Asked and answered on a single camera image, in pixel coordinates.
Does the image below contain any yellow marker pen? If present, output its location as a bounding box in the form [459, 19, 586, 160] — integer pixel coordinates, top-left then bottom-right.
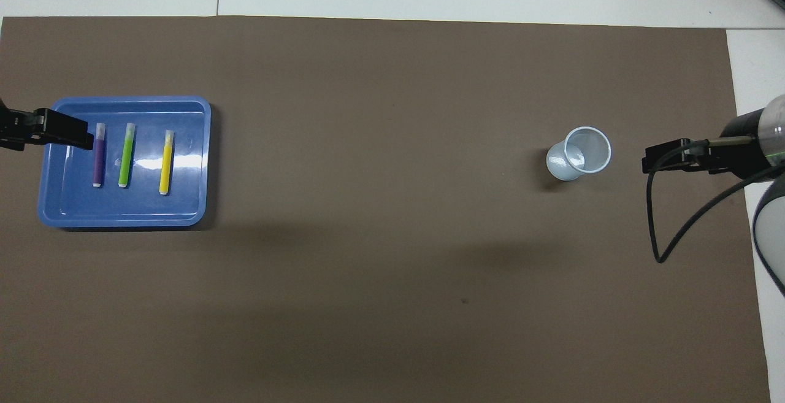
[159, 129, 175, 196]

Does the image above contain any green marker pen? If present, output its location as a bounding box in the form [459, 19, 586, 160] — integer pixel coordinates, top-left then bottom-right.
[118, 123, 136, 188]

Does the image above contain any purple marker pen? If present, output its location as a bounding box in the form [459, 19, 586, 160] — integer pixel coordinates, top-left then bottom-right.
[93, 123, 107, 188]

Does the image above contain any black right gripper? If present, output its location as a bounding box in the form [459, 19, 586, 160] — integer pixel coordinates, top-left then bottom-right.
[642, 110, 766, 180]

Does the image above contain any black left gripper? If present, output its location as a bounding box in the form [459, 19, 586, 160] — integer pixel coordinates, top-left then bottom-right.
[0, 101, 94, 151]

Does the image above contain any brown table mat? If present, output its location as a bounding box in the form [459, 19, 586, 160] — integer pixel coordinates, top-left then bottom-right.
[0, 15, 772, 403]

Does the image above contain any translucent plastic cup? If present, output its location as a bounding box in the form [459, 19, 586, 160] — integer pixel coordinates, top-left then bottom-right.
[546, 126, 613, 182]

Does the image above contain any blue plastic tray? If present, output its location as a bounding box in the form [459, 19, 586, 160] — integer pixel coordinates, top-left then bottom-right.
[38, 96, 212, 229]

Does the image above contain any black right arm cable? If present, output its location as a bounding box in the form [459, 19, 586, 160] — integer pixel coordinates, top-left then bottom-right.
[647, 138, 785, 264]

